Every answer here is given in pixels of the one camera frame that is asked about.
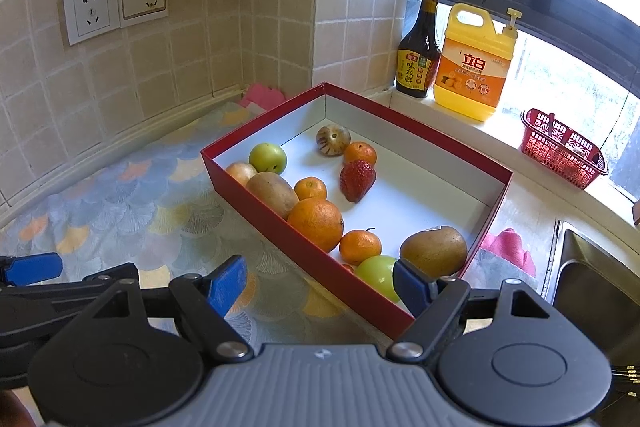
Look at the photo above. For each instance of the red plastic basket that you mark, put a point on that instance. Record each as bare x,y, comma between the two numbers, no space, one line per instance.
561,149

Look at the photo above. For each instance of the floral blue tablecloth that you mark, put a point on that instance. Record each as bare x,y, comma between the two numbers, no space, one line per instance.
157,209

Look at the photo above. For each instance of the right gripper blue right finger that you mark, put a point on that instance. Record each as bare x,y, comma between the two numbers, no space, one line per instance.
437,306

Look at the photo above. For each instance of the yellow detergent jug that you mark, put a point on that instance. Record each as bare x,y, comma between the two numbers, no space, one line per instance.
474,62

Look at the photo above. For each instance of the white wall socket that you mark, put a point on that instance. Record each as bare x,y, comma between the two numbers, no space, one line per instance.
86,19

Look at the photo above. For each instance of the red cardboard box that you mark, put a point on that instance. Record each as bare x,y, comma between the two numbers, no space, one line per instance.
424,180

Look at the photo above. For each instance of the steel sink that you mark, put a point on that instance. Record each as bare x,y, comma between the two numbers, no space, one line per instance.
599,295

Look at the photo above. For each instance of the pink cloth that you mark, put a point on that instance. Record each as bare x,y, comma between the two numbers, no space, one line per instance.
508,245
259,99

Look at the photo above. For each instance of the small green apple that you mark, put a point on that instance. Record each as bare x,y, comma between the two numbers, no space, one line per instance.
377,272

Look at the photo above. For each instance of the mandarin orange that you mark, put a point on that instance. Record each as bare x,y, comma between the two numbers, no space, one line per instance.
359,150

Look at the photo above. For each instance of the large orange in box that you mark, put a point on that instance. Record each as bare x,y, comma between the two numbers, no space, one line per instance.
320,221

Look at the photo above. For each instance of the brown kiwi in box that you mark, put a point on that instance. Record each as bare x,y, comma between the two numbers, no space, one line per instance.
274,192

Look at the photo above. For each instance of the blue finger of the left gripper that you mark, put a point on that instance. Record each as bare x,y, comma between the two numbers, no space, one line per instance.
31,269

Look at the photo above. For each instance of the brown round pear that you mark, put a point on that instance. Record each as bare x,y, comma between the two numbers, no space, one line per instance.
241,171

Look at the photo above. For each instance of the brown kiwi with sticker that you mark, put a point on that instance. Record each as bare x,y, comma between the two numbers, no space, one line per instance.
437,252

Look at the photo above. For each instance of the dark soy sauce bottle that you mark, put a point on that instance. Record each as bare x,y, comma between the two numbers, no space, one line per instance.
418,53

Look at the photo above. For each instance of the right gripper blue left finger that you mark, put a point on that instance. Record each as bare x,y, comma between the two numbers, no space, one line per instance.
203,303

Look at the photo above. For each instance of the red strawberry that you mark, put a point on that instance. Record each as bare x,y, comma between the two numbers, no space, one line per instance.
356,179

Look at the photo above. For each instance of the large green apple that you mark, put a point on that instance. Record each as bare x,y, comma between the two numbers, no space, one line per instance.
268,157

